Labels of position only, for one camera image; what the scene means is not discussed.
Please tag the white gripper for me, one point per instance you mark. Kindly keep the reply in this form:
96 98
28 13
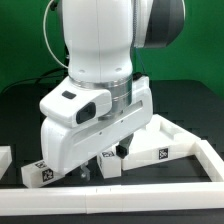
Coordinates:
64 148

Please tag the white square table top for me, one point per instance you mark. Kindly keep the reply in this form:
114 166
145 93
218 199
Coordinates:
157 142

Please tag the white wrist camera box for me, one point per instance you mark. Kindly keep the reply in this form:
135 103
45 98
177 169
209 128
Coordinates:
71 105

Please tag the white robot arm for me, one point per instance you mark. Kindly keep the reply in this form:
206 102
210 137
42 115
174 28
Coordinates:
100 34

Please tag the white block at left edge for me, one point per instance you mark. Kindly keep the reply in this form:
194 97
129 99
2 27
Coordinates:
5 159

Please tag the white U-shaped obstacle fence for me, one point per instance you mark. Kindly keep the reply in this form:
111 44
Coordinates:
123 198

